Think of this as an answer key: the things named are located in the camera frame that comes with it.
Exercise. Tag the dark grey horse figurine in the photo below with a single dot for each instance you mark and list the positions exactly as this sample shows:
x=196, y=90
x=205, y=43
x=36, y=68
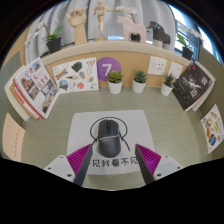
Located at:
x=160, y=33

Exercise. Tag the food sticker sheet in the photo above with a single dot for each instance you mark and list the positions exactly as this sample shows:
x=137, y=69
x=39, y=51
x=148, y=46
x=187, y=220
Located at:
x=213, y=128

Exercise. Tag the dark-framed window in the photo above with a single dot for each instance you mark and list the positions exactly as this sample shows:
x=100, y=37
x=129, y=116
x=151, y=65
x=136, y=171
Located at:
x=186, y=28

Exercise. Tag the yellow-green succulent in white pot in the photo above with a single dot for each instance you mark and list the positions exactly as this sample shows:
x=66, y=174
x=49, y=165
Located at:
x=115, y=86

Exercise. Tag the dark green succulent in white pot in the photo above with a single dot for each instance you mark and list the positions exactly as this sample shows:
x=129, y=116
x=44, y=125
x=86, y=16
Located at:
x=139, y=86

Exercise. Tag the dark grey computer mouse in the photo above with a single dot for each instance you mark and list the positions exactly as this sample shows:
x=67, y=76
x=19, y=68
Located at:
x=109, y=140

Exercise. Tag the white wall socket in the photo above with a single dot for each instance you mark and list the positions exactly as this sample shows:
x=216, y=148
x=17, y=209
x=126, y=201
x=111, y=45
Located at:
x=175, y=70
x=157, y=65

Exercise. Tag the pink horse figurine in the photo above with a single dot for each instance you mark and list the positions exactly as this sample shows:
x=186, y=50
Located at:
x=131, y=30

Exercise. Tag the purple round number disc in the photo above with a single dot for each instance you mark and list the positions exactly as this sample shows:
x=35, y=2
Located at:
x=108, y=68

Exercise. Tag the wooden hand model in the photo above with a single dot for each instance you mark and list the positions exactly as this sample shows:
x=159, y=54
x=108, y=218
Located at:
x=79, y=26

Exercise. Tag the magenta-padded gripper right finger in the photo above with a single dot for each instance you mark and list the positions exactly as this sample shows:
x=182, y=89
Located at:
x=149, y=160

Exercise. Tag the white books stack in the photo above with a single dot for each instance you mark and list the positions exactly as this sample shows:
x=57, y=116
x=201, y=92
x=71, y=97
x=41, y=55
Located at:
x=210, y=85

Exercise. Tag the spiky aloe in white pot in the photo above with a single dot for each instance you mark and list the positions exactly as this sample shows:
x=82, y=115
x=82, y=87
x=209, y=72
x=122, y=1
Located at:
x=166, y=89

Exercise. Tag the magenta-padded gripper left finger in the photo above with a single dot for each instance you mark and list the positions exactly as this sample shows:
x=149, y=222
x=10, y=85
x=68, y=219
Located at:
x=79, y=160

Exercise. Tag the red-edged photo magazine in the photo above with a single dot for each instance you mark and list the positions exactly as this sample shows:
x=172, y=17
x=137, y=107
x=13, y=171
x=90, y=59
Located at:
x=36, y=86

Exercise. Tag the beige card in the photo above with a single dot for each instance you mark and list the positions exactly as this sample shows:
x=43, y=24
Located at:
x=13, y=138

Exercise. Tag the white and tan books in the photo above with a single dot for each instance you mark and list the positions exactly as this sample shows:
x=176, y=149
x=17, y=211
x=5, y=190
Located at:
x=15, y=96

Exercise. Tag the white printed mouse pad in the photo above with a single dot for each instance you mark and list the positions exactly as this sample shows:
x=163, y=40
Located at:
x=136, y=130

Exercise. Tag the white doodle sticker sheet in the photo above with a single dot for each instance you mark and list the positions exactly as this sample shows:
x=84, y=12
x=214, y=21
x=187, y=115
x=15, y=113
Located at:
x=75, y=76

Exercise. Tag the grey curtain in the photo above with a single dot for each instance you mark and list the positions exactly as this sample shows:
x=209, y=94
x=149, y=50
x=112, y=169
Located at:
x=146, y=11

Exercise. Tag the white orchid in black pot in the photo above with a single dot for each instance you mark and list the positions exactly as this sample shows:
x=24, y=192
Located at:
x=54, y=45
x=187, y=53
x=126, y=9

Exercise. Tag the wooden mannequin figure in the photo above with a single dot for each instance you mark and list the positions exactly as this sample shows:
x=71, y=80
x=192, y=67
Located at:
x=101, y=20

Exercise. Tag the black-covered book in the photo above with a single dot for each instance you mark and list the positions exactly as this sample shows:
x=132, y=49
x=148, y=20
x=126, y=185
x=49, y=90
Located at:
x=191, y=86

